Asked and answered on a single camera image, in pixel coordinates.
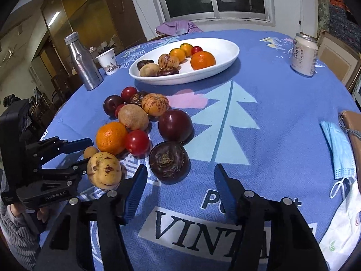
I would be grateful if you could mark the large dark purple plum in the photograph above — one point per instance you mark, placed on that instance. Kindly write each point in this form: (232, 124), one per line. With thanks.
(175, 126)

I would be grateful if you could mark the stack of patterned boxes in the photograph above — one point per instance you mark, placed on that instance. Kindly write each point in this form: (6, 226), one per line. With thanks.
(338, 14)

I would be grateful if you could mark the wooden picture frame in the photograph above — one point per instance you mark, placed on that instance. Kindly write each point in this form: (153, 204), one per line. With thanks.
(338, 59)

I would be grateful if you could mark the white paper cup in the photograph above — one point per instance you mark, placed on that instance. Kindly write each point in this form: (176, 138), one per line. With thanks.
(108, 62)

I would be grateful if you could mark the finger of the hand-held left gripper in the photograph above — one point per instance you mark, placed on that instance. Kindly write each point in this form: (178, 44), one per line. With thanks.
(65, 170)
(76, 144)

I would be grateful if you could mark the white oval plate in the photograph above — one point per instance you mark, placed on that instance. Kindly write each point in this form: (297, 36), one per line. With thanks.
(222, 53)

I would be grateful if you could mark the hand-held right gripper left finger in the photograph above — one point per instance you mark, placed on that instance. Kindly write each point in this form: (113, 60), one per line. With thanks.
(135, 194)

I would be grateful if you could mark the small red cherry tomato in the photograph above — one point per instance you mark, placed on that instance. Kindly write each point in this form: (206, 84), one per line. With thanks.
(118, 110)

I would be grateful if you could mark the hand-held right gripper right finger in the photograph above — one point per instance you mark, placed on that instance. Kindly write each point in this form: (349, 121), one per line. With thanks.
(225, 192)

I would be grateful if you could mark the small orange mandarin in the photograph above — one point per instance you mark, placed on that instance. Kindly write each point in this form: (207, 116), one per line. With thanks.
(186, 48)
(177, 53)

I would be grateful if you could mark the wooden glass-door cabinet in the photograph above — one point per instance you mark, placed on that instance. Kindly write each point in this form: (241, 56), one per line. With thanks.
(84, 11)

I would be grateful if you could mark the pale drink can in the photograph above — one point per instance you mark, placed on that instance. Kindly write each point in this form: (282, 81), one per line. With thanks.
(304, 56)

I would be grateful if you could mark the orange striped pepino melon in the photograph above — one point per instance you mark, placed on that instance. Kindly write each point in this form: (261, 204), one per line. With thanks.
(155, 104)

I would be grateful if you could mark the thin white pole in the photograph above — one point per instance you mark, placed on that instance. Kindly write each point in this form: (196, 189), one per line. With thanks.
(300, 5)

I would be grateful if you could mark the blue face mask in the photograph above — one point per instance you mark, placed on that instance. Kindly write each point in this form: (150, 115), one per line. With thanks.
(337, 146)

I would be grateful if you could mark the small tan fruit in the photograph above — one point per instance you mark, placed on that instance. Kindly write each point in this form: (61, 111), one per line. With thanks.
(90, 152)

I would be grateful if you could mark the steel water bottle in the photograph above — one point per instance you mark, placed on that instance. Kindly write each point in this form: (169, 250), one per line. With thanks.
(84, 65)

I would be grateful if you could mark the person's left hand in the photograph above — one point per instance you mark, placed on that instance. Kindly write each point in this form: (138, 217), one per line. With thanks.
(14, 211)

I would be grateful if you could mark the large orange mandarin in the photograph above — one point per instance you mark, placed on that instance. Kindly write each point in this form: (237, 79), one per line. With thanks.
(203, 60)
(110, 137)

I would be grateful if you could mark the purple cloth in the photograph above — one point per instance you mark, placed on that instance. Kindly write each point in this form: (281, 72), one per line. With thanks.
(177, 27)

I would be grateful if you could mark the brown wallet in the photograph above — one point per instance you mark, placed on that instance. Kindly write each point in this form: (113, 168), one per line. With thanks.
(354, 124)

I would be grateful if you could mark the small dark purple plum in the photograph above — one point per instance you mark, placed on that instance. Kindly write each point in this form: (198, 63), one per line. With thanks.
(112, 104)

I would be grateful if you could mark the dark purple mangosteen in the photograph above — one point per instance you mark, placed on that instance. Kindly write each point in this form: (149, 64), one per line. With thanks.
(137, 97)

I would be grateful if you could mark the brown kiwi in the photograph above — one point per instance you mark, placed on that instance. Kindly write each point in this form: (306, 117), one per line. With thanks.
(133, 117)

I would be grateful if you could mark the pale striped pepino melon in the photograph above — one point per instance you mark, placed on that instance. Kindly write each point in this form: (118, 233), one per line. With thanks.
(168, 60)

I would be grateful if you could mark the small dark water chestnut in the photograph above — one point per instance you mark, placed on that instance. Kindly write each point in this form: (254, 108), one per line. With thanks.
(168, 72)
(144, 62)

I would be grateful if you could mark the blue printed tablecloth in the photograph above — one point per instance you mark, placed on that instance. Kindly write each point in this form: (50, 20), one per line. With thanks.
(268, 118)

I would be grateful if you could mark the person's left forearm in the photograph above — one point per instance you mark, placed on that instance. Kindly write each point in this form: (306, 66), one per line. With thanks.
(19, 240)

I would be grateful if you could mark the round tan fruit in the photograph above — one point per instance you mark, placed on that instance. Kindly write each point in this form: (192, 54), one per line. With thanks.
(149, 71)

